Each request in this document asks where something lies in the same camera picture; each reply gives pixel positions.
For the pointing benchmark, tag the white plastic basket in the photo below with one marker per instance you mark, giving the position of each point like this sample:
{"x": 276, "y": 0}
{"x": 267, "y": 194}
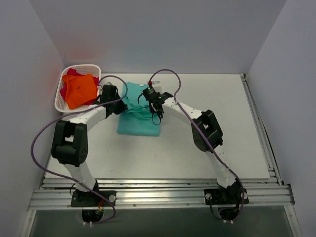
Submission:
{"x": 83, "y": 69}

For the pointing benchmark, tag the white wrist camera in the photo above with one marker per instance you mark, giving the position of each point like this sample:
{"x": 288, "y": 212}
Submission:
{"x": 156, "y": 85}
{"x": 100, "y": 86}

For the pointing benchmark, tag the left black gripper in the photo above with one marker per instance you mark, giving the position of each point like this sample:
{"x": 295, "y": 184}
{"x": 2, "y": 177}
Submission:
{"x": 119, "y": 106}

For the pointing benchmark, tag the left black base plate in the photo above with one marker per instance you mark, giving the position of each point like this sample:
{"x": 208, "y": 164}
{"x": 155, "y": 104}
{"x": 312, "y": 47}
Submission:
{"x": 88, "y": 199}

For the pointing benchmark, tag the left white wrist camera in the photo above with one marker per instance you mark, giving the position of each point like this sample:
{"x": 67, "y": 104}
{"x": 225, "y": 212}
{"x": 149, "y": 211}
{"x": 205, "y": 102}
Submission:
{"x": 100, "y": 86}

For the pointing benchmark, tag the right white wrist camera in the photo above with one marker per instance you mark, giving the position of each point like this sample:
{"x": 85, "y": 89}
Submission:
{"x": 156, "y": 85}

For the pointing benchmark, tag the magenta t shirt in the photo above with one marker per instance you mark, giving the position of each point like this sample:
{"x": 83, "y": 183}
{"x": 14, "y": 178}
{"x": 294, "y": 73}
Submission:
{"x": 71, "y": 72}

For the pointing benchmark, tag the teal t shirt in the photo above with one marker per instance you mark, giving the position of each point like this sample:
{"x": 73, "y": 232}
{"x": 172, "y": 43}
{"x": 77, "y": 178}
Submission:
{"x": 137, "y": 120}

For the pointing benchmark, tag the front aluminium rail frame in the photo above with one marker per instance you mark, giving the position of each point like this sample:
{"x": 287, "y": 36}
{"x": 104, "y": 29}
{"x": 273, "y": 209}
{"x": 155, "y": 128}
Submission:
{"x": 54, "y": 193}

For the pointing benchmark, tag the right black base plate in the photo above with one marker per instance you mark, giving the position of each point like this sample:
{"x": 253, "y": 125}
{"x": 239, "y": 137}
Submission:
{"x": 218, "y": 196}

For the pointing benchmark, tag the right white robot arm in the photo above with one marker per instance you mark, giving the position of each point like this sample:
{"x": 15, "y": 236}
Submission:
{"x": 206, "y": 132}

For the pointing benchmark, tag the orange t shirt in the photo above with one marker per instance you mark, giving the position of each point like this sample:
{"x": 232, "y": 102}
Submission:
{"x": 79, "y": 91}

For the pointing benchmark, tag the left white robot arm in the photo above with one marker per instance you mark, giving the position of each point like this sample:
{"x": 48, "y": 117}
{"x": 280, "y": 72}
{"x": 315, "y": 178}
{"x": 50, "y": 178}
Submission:
{"x": 70, "y": 141}

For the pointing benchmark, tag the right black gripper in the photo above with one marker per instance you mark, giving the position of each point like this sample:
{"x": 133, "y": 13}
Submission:
{"x": 156, "y": 106}

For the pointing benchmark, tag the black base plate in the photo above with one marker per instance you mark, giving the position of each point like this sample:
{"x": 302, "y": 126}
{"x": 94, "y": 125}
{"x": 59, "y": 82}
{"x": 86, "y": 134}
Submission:
{"x": 88, "y": 199}
{"x": 218, "y": 196}

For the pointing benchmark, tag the right side aluminium rail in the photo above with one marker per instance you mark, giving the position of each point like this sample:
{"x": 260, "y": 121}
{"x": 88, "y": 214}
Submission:
{"x": 261, "y": 131}

